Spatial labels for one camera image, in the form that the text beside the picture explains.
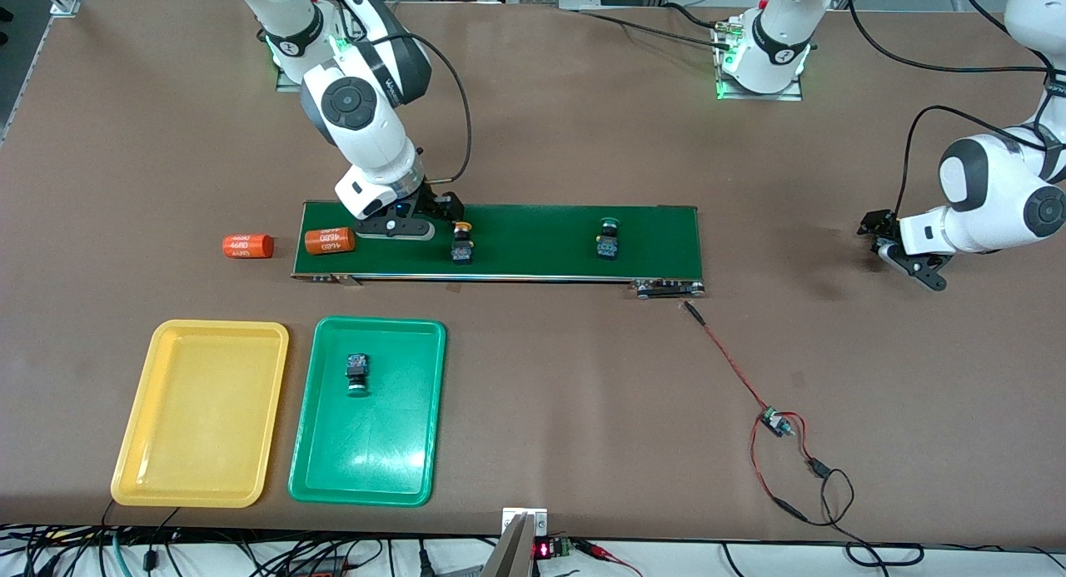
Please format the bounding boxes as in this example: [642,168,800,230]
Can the orange cylinder with white print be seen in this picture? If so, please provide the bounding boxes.
[222,234,276,260]
[304,227,356,256]

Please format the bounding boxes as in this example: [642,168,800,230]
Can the green conveyor belt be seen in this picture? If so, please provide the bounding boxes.
[291,201,706,300]

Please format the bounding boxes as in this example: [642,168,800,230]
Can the green plastic tray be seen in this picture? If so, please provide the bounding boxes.
[288,316,447,507]

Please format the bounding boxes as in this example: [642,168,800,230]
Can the yellow plastic tray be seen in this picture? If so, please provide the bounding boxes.
[111,319,290,509]

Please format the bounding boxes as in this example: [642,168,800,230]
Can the red alligator clip lead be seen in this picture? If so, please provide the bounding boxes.
[575,540,642,577]

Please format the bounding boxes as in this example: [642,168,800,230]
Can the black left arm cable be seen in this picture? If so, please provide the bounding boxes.
[845,0,1066,221]

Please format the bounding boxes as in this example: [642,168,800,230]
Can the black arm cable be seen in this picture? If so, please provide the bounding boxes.
[845,0,1066,221]
[333,0,473,184]

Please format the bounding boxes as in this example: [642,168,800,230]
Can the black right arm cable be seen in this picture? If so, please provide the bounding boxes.
[333,0,473,184]

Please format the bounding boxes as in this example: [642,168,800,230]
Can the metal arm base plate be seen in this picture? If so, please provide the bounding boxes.
[715,19,804,102]
[275,36,302,93]

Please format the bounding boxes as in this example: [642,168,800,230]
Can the red black conveyor wire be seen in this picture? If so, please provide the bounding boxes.
[683,301,780,420]

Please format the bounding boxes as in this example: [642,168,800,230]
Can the red black supply wire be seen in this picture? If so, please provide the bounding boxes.
[750,410,925,571]

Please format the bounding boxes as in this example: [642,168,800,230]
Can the black table cable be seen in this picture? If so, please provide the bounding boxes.
[575,1,738,55]

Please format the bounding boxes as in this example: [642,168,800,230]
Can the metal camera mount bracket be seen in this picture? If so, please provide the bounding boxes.
[481,508,548,577]

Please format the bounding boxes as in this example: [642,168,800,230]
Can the tangled black cable bundle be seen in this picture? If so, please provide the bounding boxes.
[0,523,501,577]

